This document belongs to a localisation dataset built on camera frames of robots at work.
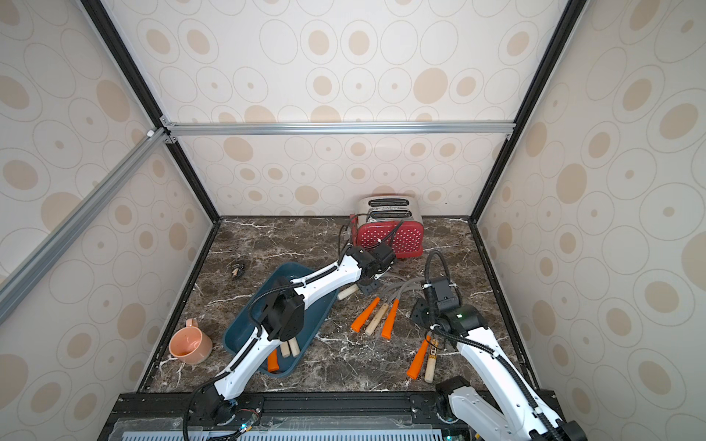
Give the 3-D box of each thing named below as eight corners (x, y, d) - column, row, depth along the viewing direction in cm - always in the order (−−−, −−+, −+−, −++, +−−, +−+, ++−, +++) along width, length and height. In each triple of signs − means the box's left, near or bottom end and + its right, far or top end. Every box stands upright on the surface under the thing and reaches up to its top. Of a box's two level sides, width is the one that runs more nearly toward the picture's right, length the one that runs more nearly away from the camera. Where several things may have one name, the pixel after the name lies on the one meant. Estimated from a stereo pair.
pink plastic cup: (190, 373, 81) (174, 364, 74) (179, 343, 87) (163, 332, 80) (218, 355, 85) (205, 345, 78) (206, 327, 91) (193, 315, 83)
